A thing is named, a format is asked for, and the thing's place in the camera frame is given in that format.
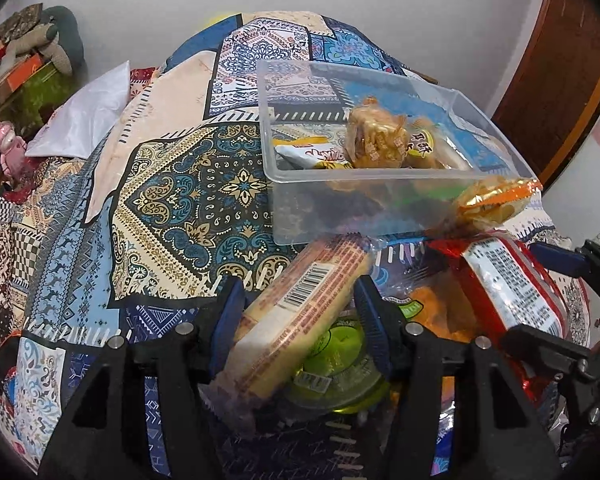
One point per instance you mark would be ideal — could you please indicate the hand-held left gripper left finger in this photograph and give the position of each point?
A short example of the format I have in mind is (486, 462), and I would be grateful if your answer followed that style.
(233, 305)

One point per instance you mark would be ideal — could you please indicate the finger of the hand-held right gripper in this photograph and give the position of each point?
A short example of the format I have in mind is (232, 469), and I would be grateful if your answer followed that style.
(535, 345)
(557, 256)

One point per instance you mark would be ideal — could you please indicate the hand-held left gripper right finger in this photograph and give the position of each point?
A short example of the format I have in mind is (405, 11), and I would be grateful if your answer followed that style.
(373, 320)

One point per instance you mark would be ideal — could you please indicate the red snack packet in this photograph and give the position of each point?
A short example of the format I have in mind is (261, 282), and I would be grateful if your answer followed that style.
(512, 285)

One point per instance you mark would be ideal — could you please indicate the yellow biscuit packet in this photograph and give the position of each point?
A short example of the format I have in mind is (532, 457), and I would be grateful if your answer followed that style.
(300, 310)

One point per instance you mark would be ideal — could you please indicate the clear plastic container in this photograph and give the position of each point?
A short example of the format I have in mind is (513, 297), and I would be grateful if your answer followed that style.
(300, 200)

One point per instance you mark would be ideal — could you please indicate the green jelly cup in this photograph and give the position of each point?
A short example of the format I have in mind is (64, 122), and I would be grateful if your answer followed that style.
(341, 362)

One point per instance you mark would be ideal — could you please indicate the clear bag of orange chips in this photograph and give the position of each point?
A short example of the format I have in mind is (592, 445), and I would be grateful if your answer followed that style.
(432, 307)

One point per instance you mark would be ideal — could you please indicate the orange striped snack packet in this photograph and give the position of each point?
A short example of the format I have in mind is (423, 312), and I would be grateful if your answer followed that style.
(495, 199)

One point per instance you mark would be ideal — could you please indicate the patterned printed blanket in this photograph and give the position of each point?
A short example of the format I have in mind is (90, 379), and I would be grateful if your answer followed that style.
(180, 200)

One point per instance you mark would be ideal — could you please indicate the dark snack packet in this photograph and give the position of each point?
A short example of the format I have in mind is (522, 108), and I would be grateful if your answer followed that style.
(330, 210)

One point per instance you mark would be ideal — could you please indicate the yellow white snack packet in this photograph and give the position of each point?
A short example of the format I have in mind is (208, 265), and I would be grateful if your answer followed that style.
(305, 156)

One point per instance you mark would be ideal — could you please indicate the golden clear snack packet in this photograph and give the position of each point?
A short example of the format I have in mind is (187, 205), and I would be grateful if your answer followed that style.
(377, 132)

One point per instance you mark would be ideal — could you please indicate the brown wooden door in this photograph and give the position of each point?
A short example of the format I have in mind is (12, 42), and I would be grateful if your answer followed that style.
(560, 67)

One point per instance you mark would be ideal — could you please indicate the white pillow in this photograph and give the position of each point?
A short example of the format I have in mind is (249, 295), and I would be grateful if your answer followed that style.
(82, 117)

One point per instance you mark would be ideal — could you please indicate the pink toy figure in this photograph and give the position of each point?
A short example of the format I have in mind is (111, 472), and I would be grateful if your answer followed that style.
(7, 149)

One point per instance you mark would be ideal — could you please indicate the green box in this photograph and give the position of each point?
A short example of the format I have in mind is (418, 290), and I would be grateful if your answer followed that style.
(32, 95)

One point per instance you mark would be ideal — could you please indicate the orange box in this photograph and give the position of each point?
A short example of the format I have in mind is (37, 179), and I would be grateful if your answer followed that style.
(25, 72)

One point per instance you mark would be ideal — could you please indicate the grey stuffed toy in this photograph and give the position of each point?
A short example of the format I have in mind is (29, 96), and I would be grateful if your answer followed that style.
(55, 40)

